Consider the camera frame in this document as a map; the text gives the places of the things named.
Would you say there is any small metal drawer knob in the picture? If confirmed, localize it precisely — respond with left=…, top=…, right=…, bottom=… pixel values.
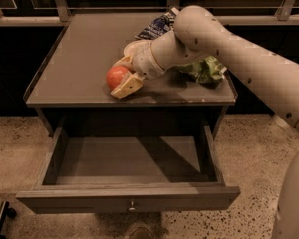
left=128, top=200, right=136, bottom=212

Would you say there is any blue chip bag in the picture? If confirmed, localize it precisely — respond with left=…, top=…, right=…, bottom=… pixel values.
left=135, top=7, right=179, bottom=40

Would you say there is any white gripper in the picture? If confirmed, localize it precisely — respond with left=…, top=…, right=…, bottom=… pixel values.
left=111, top=43, right=165, bottom=99

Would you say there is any white round bowl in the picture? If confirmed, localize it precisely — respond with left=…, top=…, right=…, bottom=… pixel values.
left=124, top=40, right=151, bottom=56

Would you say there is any grey cabinet counter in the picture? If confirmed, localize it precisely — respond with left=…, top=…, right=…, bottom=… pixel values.
left=24, top=12, right=237, bottom=137

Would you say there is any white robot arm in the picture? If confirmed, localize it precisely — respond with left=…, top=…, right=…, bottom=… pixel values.
left=111, top=6, right=299, bottom=239

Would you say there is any open grey top drawer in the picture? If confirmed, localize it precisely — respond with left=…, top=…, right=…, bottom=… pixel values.
left=16, top=126, right=240, bottom=214

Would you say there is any metal railing frame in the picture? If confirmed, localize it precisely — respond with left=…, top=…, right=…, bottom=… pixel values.
left=0, top=0, right=299, bottom=28

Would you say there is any green chip bag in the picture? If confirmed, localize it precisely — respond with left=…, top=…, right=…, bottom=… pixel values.
left=175, top=56, right=227, bottom=85

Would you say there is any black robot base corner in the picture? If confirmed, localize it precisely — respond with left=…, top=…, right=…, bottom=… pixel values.
left=0, top=201, right=17, bottom=239

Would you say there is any red apple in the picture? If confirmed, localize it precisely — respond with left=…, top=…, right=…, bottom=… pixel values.
left=106, top=66, right=129, bottom=90

